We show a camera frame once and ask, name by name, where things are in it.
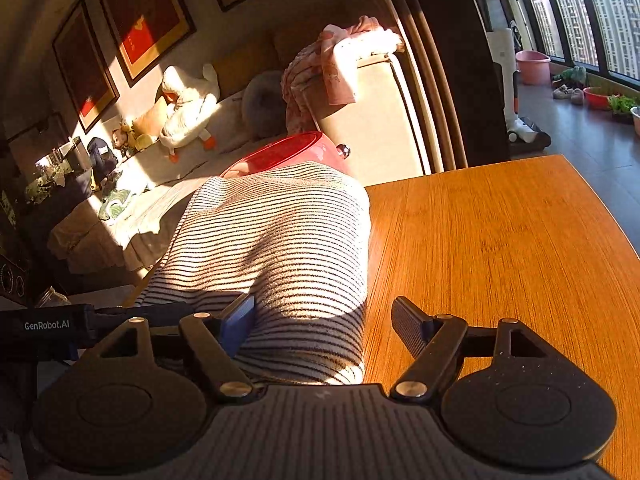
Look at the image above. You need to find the green toy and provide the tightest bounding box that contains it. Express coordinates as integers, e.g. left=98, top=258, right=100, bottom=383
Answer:
left=552, top=65, right=588, bottom=88

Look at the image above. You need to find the pink blanket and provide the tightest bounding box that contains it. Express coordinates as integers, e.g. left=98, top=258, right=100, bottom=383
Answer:
left=280, top=16, right=407, bottom=133

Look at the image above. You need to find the large red round tub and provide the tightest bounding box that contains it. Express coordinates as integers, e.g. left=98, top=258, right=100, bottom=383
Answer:
left=220, top=131, right=353, bottom=178

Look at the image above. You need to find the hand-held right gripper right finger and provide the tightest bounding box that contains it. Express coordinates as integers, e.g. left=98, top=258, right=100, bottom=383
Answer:
left=390, top=296, right=551, bottom=402

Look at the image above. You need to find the pink bucket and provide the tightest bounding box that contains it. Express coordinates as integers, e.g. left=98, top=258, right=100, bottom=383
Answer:
left=515, top=50, right=551, bottom=86

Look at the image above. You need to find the dark cabinet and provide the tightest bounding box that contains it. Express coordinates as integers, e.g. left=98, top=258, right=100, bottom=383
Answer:
left=0, top=120, right=98, bottom=281

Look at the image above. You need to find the grey beige sofa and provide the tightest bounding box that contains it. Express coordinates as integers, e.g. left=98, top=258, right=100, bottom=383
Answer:
left=47, top=25, right=436, bottom=273

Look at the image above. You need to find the white goose plush toy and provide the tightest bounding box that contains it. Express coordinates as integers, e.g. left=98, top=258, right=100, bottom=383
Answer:
left=159, top=62, right=221, bottom=163

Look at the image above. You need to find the green patterned cloth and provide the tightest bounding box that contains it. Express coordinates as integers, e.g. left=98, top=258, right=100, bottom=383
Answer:
left=97, top=180, right=151, bottom=222

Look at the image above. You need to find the black speaker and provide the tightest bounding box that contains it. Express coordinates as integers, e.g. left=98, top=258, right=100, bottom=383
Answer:
left=0, top=255, right=28, bottom=308

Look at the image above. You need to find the green leafy plant tray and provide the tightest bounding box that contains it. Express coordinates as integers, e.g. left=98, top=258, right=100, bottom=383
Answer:
left=607, top=94, right=638, bottom=123

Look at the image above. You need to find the dark backpack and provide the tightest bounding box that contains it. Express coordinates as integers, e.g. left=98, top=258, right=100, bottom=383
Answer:
left=87, top=137, right=119, bottom=181

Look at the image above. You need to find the yellow plush toy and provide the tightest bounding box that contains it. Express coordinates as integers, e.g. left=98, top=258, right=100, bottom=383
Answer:
left=122, top=117, right=157, bottom=154

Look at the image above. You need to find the grey round pillow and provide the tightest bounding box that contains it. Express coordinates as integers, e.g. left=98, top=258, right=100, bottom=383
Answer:
left=241, top=71, right=288, bottom=140

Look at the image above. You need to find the grey striped garment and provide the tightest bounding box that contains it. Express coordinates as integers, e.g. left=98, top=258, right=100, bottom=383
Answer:
left=122, top=161, right=372, bottom=386

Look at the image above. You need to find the white floor washer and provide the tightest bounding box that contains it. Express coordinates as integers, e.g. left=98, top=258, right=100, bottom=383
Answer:
left=460, top=0, right=553, bottom=153

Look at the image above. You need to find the brown curtain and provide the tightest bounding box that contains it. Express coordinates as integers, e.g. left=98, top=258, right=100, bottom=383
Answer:
left=372, top=0, right=511, bottom=176

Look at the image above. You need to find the yellow cushion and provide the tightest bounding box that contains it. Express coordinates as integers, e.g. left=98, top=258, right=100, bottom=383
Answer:
left=132, top=96, right=170, bottom=137

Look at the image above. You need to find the small red basin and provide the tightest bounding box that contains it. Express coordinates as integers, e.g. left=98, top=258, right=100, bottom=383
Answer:
left=583, top=86, right=621, bottom=111

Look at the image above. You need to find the black window frame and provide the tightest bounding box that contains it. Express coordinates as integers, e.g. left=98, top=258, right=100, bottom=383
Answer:
left=510, top=0, right=640, bottom=83

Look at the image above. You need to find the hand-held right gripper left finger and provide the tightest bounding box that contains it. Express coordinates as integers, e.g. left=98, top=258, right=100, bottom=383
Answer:
left=100, top=293, right=256, bottom=401

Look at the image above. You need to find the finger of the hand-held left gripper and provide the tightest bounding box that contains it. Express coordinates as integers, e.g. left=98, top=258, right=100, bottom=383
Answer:
left=95, top=302, right=201, bottom=346

